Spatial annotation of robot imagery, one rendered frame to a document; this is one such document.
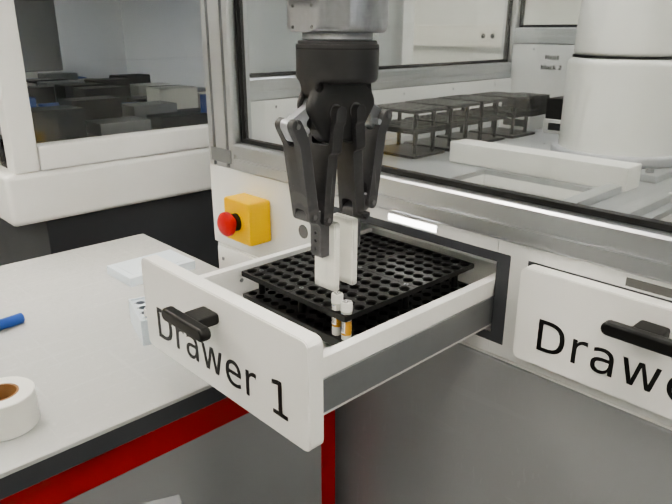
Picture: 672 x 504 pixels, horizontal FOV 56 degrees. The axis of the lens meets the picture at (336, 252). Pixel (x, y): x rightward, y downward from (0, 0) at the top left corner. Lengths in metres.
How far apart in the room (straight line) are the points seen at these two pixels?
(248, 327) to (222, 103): 0.58
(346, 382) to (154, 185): 0.98
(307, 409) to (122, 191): 0.99
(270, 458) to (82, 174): 0.75
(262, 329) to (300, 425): 0.09
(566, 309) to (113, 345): 0.59
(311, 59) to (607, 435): 0.50
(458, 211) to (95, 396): 0.49
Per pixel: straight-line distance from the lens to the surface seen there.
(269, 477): 0.97
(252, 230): 1.02
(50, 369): 0.90
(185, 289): 0.67
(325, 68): 0.56
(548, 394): 0.78
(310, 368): 0.54
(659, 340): 0.63
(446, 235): 0.79
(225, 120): 1.10
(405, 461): 0.98
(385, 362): 0.64
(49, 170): 1.40
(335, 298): 0.64
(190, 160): 1.53
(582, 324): 0.70
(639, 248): 0.67
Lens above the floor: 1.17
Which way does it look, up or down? 19 degrees down
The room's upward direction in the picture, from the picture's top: straight up
